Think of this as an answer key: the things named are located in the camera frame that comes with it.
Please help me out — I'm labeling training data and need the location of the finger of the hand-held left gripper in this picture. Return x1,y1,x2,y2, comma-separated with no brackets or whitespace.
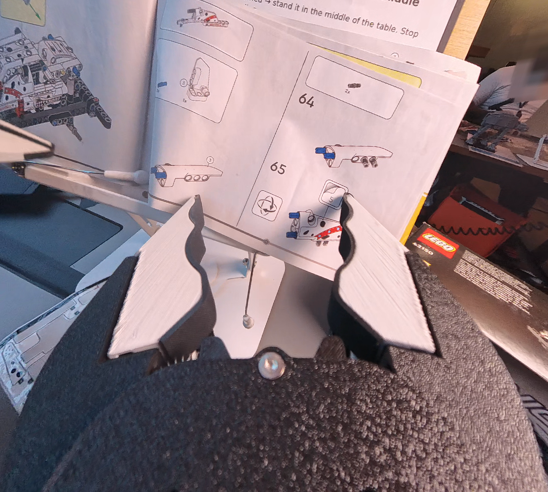
0,119,55,161

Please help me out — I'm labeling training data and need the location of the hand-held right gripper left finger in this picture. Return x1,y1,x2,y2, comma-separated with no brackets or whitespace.
107,193,217,363

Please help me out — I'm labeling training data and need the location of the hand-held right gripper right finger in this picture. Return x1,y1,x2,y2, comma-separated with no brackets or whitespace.
327,191,437,363

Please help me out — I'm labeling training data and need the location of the lego set box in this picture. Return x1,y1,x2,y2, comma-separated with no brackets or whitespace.
402,221,548,383

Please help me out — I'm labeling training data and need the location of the lego instruction booklet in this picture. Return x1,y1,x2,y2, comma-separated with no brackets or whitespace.
0,0,481,284

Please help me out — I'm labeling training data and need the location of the grey lego walker model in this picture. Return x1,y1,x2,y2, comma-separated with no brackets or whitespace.
466,110,530,149

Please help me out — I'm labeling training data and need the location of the white wooden book stand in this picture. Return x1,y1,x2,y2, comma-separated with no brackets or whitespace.
11,0,514,358

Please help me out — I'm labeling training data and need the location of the wooden table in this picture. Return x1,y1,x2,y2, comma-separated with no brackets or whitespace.
449,107,548,182

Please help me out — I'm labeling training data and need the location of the black coiled cable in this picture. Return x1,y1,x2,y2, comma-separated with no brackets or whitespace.
428,220,540,238

